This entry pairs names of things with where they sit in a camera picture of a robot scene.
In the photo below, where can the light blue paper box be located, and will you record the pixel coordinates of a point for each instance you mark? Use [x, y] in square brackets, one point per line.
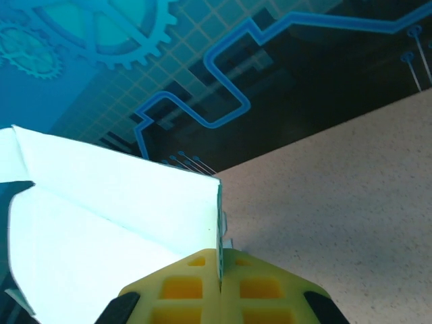
[101, 219]

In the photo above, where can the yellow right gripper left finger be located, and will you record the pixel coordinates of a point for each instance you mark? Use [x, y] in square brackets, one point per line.
[182, 290]

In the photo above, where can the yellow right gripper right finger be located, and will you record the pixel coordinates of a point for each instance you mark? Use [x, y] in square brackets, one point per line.
[260, 290]

